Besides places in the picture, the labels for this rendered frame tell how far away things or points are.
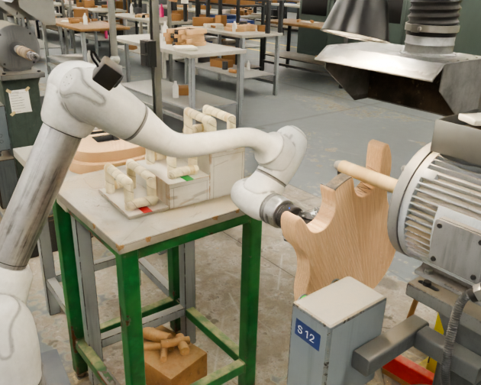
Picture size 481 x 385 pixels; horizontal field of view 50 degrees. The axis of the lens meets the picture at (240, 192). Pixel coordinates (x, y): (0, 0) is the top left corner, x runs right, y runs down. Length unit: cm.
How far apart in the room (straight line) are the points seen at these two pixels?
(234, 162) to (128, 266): 54
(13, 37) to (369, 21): 248
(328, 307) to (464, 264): 25
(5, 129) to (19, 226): 201
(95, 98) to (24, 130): 222
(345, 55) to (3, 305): 94
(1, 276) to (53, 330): 144
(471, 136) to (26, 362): 105
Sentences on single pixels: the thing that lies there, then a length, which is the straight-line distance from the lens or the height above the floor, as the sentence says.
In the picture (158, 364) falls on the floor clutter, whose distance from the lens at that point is 235.
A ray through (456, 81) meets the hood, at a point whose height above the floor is 149.
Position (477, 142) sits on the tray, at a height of 142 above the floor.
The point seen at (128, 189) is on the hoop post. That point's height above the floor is 102.
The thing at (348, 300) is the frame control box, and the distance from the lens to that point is 100.
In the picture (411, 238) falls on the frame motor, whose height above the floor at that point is 121.
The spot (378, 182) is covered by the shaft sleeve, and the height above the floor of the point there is 125.
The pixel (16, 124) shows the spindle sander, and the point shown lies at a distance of 336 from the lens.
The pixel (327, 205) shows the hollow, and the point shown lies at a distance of 119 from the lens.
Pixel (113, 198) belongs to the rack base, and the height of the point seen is 94.
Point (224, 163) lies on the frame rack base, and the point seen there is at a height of 105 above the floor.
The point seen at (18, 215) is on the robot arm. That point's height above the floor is 111.
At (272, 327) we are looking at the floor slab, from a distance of 276.
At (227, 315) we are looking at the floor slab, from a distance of 282.
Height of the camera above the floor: 168
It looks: 23 degrees down
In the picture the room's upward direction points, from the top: 2 degrees clockwise
